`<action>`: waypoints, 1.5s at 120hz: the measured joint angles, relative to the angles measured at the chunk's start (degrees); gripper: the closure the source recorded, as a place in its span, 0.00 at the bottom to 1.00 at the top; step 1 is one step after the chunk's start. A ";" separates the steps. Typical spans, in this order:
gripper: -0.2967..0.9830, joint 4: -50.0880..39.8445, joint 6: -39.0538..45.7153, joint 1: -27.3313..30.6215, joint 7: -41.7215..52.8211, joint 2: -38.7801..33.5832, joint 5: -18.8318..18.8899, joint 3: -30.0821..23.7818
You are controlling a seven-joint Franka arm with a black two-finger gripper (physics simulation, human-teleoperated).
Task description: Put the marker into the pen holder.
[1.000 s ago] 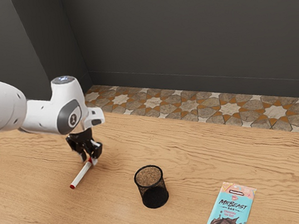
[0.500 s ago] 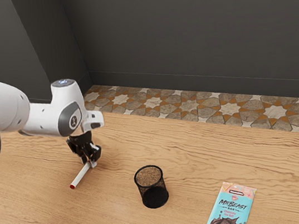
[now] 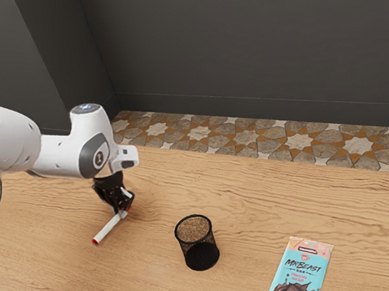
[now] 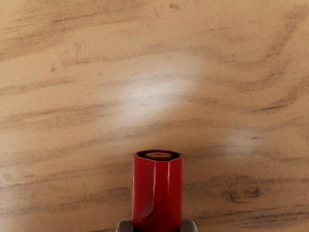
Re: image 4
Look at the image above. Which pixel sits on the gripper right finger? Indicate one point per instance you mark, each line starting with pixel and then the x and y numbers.
pixel 190 226

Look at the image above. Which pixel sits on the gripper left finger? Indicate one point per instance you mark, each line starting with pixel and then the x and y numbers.
pixel 125 226

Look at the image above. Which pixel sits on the red faceted pen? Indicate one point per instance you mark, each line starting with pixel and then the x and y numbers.
pixel 157 191

